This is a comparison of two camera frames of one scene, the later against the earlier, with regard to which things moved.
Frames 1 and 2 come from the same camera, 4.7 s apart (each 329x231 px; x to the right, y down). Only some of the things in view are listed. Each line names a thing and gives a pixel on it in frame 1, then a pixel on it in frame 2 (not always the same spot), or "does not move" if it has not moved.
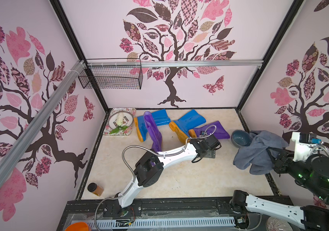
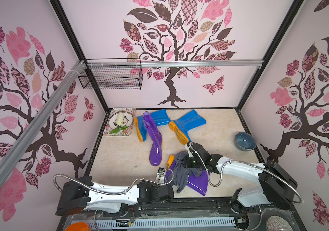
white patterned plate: [128, 120] does not move
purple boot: [216, 129] to [199, 183]
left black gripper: [211, 153] to [152, 185]
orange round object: [79, 226] does not move
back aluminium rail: [176, 64] does not move
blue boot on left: [159, 117] does not move
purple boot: [155, 134] does not move
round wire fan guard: [273, 224] does not move
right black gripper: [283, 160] to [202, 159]
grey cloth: [255, 155] to [180, 174]
